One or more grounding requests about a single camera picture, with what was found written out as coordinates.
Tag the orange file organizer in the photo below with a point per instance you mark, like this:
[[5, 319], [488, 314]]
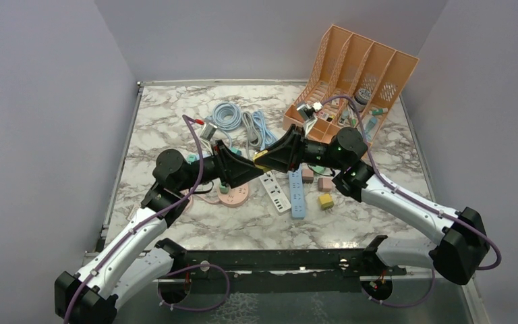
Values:
[[345, 62]]

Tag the pink round power strip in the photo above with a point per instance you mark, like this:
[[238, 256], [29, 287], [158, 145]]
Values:
[[236, 196]]

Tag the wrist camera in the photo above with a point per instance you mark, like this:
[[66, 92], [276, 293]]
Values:
[[308, 112], [207, 132]]

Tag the black mounting rail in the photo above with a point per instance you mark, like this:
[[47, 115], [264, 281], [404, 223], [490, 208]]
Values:
[[272, 271]]

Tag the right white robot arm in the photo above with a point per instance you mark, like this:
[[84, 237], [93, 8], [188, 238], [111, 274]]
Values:
[[457, 241]]

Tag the yellow charger plug front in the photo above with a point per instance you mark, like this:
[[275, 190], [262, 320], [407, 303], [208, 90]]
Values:
[[325, 201]]

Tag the green charger plug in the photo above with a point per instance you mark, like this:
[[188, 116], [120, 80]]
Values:
[[319, 170], [224, 189]]

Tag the blue long power strip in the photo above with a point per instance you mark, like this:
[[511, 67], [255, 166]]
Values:
[[296, 195]]

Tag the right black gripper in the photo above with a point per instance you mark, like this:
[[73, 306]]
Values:
[[286, 154]]

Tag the pink charger plug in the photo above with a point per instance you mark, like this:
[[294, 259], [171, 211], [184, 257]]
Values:
[[325, 184], [307, 175]]

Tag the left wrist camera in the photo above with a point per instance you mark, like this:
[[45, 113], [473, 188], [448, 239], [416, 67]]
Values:
[[207, 132]]

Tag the teal charger plug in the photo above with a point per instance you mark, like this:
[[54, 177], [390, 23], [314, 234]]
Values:
[[236, 151]]

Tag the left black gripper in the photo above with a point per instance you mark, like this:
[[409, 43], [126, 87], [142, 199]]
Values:
[[232, 169]]

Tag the yellow charger plug back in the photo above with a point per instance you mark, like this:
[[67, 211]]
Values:
[[256, 161]]

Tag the yellow charger plug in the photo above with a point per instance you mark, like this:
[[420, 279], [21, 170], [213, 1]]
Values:
[[256, 161], [325, 201]]

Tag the white power strip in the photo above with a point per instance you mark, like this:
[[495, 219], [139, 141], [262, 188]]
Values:
[[275, 192]]

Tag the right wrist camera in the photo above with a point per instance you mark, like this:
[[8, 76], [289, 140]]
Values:
[[308, 112]]

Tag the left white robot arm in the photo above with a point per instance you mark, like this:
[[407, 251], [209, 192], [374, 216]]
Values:
[[96, 292]]

